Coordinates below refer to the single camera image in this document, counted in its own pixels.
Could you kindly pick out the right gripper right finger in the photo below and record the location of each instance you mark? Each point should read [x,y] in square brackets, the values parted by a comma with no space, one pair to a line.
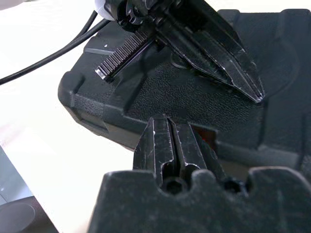
[189,150]

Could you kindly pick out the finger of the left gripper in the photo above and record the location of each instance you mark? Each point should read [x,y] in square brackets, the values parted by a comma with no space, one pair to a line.
[230,53]

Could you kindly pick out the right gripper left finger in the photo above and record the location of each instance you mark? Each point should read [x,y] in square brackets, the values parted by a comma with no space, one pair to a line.
[158,150]

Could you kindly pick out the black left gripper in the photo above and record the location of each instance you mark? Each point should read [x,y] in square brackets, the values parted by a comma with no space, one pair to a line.
[143,14]

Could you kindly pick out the black tool case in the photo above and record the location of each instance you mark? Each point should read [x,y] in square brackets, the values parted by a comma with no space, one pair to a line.
[194,102]

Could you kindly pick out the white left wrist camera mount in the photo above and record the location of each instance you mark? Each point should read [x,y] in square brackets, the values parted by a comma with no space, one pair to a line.
[104,8]

